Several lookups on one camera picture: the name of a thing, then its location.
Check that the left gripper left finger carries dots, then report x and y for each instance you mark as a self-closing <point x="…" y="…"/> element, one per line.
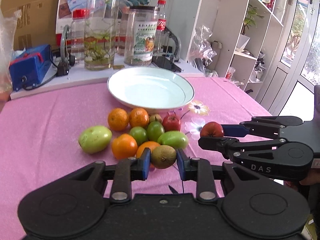
<point x="124" y="173"/>

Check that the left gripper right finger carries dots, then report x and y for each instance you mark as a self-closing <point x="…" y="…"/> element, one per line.
<point x="203" y="173"/>

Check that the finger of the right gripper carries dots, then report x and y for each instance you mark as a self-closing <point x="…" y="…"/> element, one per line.
<point x="261" y="126"/>
<point x="277" y="156"/>

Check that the brown kiwi fruit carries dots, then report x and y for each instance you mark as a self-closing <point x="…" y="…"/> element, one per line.
<point x="163" y="157"/>

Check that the green tomato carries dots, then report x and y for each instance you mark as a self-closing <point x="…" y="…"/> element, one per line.
<point x="154" y="130"/>
<point x="139" y="134"/>

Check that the oblong green fruit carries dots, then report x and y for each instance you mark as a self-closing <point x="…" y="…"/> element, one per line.
<point x="175" y="139"/>

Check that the red apple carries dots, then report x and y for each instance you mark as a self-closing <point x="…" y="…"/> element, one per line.
<point x="171" y="122"/>
<point x="212" y="129"/>

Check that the large light green fruit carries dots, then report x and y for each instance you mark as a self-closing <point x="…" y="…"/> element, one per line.
<point x="95" y="139"/>

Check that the small brown kiwi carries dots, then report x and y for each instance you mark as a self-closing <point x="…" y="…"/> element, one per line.
<point x="155" y="117"/>

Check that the white ceramic plate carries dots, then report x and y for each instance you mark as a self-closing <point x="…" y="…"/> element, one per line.
<point x="151" y="88"/>

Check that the crumpled plastic wrap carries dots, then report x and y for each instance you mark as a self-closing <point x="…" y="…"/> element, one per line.
<point x="201" y="53"/>

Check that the white shelf unit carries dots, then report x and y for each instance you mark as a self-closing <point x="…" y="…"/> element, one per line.
<point x="250" y="55"/>

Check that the white raised board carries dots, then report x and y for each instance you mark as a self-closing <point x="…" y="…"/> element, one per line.
<point x="78" y="76"/>

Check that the potted green plant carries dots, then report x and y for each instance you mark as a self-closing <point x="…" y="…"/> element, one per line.
<point x="250" y="18"/>

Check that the clear jar with label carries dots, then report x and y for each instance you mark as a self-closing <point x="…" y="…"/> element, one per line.
<point x="140" y="35"/>

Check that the clear bottle red lid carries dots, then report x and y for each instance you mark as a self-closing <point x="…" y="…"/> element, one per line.
<point x="77" y="33"/>

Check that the blue plastic tool box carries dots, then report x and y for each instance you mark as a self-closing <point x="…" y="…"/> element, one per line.
<point x="28" y="70"/>

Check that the cola bottle red cap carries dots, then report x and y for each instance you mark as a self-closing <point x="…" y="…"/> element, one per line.
<point x="162" y="20"/>

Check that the glass vase with plant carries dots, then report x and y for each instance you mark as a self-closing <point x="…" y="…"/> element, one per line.
<point x="100" y="34"/>

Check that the clear plastic bag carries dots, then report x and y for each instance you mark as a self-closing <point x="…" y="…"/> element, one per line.
<point x="7" y="33"/>

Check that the cardboard box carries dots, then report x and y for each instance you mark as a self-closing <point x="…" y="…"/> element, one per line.
<point x="36" y="26"/>

